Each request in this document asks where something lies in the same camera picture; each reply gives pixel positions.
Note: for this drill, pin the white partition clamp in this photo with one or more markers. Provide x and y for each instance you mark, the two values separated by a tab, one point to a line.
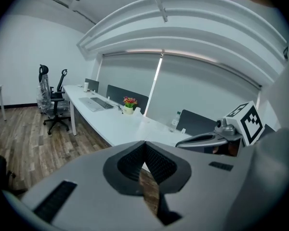
137	111

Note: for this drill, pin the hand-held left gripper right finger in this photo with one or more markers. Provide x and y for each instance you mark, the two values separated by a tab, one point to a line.
207	189

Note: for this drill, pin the plastic-wrapped office chair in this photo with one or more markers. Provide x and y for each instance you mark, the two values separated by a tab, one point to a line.
44	90

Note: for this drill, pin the dark grey keyboard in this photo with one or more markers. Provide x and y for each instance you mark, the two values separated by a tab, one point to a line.
101	103

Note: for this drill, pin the clear plastic water bottle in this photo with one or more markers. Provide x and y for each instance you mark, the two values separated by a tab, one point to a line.
174	121

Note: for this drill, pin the person's grey clothing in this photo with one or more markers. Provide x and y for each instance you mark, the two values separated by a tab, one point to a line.
274	177

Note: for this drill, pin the person's right hand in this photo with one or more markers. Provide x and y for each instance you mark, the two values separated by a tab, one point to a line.
232	148

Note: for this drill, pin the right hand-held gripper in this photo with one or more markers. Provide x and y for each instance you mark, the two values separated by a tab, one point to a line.
245	124

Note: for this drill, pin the black mesh office chair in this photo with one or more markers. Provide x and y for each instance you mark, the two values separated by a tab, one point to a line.
59	100

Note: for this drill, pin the white ceiling bracket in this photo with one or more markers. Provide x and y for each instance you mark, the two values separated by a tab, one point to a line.
160	6

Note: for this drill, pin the silver laptop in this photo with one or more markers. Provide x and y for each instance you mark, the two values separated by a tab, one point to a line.
88	103

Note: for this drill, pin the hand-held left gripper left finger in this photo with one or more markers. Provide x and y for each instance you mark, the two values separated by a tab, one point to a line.
91	201

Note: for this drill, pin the white cylindrical cup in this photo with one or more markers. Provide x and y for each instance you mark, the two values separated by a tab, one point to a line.
86	86

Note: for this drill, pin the potted artificial flowers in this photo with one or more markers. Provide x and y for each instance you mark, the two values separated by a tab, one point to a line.
129	105

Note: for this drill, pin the dark grey desk partition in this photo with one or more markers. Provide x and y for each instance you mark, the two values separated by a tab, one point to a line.
125	94
92	84
197	123

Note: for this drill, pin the grey roller blind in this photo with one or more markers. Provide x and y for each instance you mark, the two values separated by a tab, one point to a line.
202	90
127	73

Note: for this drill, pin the long white table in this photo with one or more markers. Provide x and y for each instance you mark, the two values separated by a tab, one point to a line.
115	124

